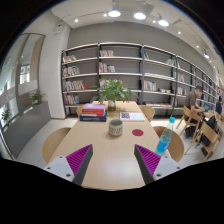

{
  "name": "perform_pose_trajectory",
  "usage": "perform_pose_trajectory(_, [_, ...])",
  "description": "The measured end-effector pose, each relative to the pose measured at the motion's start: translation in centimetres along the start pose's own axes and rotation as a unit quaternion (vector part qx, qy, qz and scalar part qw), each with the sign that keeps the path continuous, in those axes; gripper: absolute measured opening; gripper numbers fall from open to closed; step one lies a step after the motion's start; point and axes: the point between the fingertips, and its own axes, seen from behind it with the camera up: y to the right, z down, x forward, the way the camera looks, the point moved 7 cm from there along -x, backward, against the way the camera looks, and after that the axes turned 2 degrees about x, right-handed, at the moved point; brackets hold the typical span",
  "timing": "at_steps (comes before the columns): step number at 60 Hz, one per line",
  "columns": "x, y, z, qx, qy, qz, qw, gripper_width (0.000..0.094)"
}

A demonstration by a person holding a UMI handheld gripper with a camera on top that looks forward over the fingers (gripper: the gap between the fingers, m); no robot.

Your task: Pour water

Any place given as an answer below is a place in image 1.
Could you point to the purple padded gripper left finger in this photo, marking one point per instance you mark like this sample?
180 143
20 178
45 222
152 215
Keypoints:
72 167

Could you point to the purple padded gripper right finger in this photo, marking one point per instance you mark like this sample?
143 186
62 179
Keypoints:
152 166

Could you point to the clear bottle with blue water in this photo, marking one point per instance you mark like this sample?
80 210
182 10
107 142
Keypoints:
165 138

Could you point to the near right wooden chair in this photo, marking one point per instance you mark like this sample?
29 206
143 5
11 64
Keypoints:
176 146

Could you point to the near left wooden chair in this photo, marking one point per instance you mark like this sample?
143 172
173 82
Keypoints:
52 142

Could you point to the round red coaster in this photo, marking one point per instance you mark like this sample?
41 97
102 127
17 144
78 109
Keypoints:
137 132

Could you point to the dark blue bottom book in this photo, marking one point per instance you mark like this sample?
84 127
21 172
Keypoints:
85 117

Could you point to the grey patterned ceramic cup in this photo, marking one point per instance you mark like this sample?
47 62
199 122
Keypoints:
115 127

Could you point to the far right wooden chair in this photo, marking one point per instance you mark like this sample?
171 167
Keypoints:
148 111

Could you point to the red middle book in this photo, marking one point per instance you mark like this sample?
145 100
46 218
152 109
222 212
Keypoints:
93 112

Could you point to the open white magazine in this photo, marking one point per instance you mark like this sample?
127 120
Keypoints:
130 116

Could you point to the far left wooden chair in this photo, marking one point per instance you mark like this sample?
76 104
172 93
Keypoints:
79 110

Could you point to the pink top book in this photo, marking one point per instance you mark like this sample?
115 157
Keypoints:
89 106

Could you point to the wooden chair under man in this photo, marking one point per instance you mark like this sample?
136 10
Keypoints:
190 119

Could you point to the seated man in brown shirt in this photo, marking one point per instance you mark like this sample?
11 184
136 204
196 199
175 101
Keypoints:
190 103

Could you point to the potted plant by window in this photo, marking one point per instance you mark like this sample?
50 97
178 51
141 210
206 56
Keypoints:
36 98

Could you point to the green potted plant on table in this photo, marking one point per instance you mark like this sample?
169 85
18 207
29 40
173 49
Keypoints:
112 90

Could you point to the large grey bookshelf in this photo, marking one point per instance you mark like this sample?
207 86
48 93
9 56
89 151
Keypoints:
156 77

